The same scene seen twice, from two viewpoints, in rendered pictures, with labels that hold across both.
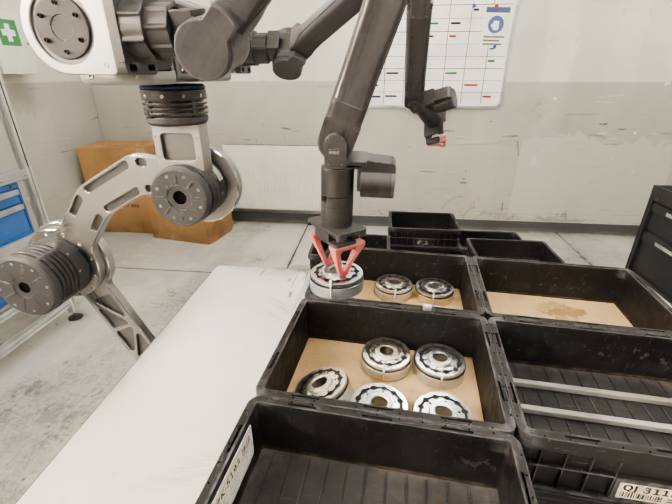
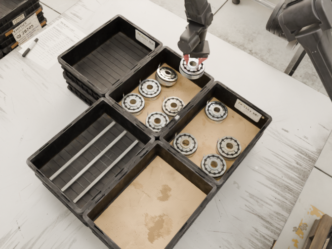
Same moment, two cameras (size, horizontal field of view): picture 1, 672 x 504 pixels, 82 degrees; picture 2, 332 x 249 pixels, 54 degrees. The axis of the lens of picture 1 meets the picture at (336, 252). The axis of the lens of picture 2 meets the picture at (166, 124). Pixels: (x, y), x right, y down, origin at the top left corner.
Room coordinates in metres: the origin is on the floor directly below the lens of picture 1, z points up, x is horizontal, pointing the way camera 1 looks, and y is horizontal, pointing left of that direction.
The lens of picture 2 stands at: (0.94, -0.85, 2.06)
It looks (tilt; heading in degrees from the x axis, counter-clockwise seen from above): 60 degrees down; 113
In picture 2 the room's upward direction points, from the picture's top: 7 degrees clockwise
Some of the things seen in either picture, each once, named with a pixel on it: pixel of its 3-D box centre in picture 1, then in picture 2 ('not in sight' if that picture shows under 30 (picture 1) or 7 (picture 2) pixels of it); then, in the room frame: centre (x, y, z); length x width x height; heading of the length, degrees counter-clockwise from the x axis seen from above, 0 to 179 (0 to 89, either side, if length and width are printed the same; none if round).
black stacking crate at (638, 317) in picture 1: (559, 311); (151, 205); (0.79, -0.54, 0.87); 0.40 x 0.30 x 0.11; 79
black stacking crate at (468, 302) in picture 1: (393, 295); (214, 135); (0.87, -0.15, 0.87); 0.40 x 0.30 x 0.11; 79
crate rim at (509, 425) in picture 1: (384, 354); (161, 88); (0.57, -0.09, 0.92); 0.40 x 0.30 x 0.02; 79
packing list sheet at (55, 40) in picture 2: not in sight; (53, 41); (-0.16, 0.02, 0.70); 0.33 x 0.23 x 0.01; 84
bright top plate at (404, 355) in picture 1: (386, 353); (173, 105); (0.65, -0.11, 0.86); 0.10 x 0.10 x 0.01
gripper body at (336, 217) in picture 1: (336, 213); (196, 43); (0.66, 0.00, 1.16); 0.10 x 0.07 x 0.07; 34
